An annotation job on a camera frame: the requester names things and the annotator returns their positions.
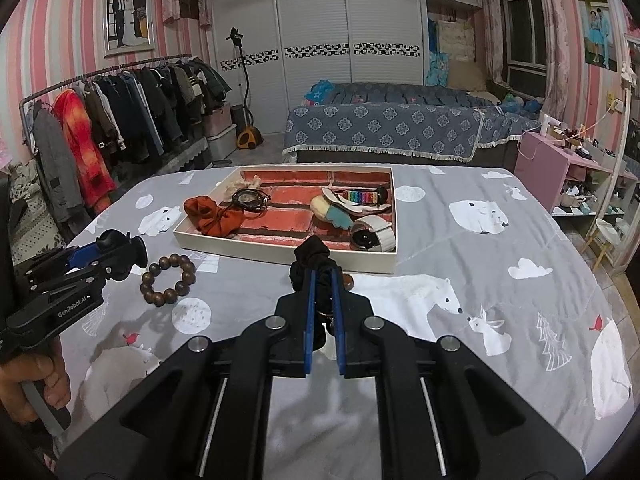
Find framed wedding wall poster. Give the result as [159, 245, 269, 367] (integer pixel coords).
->
[102, 0, 157, 58]

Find black cord bracelet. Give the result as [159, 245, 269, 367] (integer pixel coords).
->
[220, 187, 273, 216]

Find orange red coat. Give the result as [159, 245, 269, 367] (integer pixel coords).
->
[52, 89, 118, 211]

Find pink floral curtain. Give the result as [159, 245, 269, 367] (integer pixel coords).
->
[532, 0, 576, 121]
[477, 0, 508, 86]

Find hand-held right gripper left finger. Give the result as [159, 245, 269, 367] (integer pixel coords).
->
[55, 267, 317, 480]

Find grey floral cloth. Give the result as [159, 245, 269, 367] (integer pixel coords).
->
[10, 205, 68, 266]

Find stacked plastic storage boxes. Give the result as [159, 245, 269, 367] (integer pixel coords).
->
[202, 102, 238, 161]

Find cream beaded hair tie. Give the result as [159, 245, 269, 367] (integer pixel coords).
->
[222, 174, 263, 198]

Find sofa with blue patterned cover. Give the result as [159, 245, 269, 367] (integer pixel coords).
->
[282, 81, 543, 166]

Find blue cushion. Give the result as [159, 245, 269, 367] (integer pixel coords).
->
[305, 80, 333, 107]

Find white wardrobe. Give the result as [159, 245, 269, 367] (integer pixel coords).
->
[210, 0, 483, 136]

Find row of dark jackets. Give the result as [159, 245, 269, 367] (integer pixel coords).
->
[82, 57, 232, 161]

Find white standing frame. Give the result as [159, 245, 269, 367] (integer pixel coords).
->
[585, 35, 640, 271]

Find white round stool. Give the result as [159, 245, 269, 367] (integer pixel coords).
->
[582, 217, 621, 271]

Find grey quilted coat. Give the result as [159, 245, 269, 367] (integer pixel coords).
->
[30, 105, 83, 233]

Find black hair claw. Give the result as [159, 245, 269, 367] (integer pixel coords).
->
[96, 230, 149, 282]

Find black scrunchie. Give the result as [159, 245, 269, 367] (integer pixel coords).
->
[290, 236, 337, 321]

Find red lined jewelry tray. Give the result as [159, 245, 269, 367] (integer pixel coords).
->
[172, 164, 401, 275]

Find rainbow watch strap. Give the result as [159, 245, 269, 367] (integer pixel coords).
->
[345, 186, 392, 206]

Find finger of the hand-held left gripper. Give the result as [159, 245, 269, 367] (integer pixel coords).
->
[14, 244, 106, 286]
[27, 260, 113, 306]

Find cream and teal hair clip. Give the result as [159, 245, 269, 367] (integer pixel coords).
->
[310, 195, 368, 231]

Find person's left hand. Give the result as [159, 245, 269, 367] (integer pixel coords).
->
[0, 347, 72, 426]

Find couple wall photo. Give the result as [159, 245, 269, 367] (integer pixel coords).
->
[576, 0, 617, 72]

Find garment steamer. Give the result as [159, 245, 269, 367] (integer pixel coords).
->
[224, 27, 263, 150]

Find pink desk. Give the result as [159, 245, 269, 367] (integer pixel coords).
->
[514, 130, 638, 216]

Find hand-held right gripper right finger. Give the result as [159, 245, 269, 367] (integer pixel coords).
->
[327, 267, 586, 480]

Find brown wooden bead bracelet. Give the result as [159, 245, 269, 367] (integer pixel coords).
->
[140, 254, 197, 307]

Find white strap watch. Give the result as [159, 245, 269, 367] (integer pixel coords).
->
[349, 215, 394, 252]

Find grey polar bear bedsheet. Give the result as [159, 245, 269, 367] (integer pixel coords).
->
[55, 162, 636, 471]

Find orange scrunchie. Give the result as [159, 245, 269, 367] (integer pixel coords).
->
[183, 195, 246, 238]

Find hanging blue and cream cloths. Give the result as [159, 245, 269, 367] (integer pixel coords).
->
[425, 17, 488, 91]

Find blue plush toy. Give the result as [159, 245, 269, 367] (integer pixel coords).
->
[500, 92, 543, 113]

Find large window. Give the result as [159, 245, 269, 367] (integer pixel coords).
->
[500, 0, 548, 86]

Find metal clothes rack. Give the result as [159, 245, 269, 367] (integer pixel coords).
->
[19, 52, 201, 111]

